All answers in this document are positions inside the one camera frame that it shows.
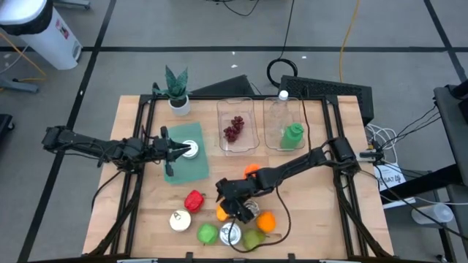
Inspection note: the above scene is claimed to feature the red bell pepper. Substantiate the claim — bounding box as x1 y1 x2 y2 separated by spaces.
183 189 205 214

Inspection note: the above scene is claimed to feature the snake plant in white pot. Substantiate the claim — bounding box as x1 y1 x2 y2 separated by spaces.
151 64 192 117

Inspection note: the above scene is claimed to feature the clear plastic bin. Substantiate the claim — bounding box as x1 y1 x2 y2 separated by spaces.
216 96 260 153
263 96 307 152

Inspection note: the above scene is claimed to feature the orange plastic bottle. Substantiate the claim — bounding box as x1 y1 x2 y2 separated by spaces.
244 163 261 180

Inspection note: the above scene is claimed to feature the black aluminium table frame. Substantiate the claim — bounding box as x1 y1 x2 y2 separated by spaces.
87 94 394 263

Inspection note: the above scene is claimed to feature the white trash bin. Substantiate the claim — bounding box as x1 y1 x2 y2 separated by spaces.
0 0 83 71

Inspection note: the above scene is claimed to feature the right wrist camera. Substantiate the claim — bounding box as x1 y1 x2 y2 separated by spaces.
233 177 257 194

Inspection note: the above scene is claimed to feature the yellow mango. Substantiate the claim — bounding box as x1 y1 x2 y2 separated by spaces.
215 204 230 223

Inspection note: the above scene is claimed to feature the clear plastic water bottle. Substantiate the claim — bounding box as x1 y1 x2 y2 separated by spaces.
268 90 293 136

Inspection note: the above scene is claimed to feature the black floor equipment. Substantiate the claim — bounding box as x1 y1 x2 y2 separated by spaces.
0 114 15 145

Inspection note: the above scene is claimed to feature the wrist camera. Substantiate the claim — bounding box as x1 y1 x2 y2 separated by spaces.
233 177 257 194
152 135 168 151

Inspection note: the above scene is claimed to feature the teal plastic bin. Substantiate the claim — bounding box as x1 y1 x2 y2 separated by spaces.
163 122 211 186

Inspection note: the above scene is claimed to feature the bunch of red grapes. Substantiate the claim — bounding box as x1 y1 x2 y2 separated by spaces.
223 115 245 143

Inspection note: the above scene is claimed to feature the blue label tin can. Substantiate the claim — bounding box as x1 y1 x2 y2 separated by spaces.
243 199 261 220
168 209 192 232

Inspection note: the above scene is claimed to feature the black floor cable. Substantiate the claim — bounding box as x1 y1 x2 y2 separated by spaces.
208 0 260 18

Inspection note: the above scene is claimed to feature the black flat panel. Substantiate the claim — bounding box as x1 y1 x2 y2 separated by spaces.
189 75 257 98

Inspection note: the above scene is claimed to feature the yellow hanging cable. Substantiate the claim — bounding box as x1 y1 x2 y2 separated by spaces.
338 0 361 83

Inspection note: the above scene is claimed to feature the clear plastic jug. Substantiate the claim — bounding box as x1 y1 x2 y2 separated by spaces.
411 202 454 226

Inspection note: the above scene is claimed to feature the gray stand base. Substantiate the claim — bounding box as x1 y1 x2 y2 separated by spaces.
0 75 41 94

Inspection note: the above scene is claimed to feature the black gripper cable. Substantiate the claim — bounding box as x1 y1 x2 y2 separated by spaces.
227 184 293 254

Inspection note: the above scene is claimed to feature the silver lid tin can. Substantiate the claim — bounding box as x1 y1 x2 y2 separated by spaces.
181 140 200 160

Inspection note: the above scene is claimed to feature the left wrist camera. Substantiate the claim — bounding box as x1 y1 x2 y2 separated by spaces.
152 135 168 151

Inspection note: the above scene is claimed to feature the black trash bag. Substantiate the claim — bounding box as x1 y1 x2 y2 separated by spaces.
0 0 55 37

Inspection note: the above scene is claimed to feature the orange fruit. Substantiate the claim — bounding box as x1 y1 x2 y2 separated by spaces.
255 210 277 234

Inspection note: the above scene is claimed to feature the olive label tuna can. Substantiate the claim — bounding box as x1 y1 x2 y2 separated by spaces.
219 222 243 246

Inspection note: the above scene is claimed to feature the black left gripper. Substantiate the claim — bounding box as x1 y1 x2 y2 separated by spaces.
151 126 192 177

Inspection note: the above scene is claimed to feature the white printed paper sheet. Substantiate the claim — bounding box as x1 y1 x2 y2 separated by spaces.
374 164 407 193

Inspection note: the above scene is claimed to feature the thin yellow cord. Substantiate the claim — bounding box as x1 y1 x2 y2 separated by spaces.
0 32 48 83

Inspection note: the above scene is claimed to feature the black hanging cable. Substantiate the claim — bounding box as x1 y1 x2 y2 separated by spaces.
265 0 299 88

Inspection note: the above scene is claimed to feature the green plastic bottle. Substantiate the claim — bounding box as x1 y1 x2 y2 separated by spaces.
279 122 305 150

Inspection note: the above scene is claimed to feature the black metal cart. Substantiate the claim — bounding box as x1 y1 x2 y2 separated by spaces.
380 78 468 263

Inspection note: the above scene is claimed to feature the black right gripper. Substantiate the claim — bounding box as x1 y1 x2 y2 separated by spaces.
215 174 264 224

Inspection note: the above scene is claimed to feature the green pear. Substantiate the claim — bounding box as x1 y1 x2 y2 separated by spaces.
243 228 267 252

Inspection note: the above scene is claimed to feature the green apple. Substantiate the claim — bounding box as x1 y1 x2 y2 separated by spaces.
196 222 219 246

